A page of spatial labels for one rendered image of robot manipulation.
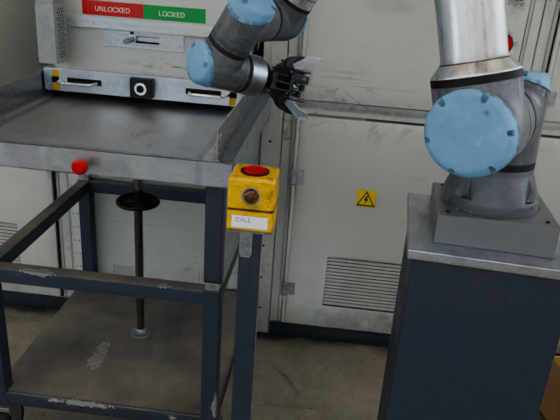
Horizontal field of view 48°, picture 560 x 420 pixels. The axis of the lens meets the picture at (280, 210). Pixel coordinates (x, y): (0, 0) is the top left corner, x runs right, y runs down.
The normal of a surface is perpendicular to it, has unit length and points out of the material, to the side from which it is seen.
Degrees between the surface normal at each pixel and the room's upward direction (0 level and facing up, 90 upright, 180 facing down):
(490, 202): 67
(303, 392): 0
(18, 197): 90
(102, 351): 0
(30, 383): 0
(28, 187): 90
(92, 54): 90
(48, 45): 90
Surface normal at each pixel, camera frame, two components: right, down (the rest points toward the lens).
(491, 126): -0.50, 0.34
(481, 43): -0.05, 0.22
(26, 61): 0.91, 0.21
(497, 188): -0.16, -0.02
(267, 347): 0.07, -0.92
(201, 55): -0.78, 0.03
